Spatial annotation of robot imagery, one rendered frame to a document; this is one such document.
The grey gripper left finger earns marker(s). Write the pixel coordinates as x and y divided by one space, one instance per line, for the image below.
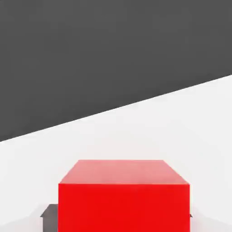
51 218

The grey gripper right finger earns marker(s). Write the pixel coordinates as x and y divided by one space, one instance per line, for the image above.
194 224

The small red cube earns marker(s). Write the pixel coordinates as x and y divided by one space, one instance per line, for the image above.
124 206

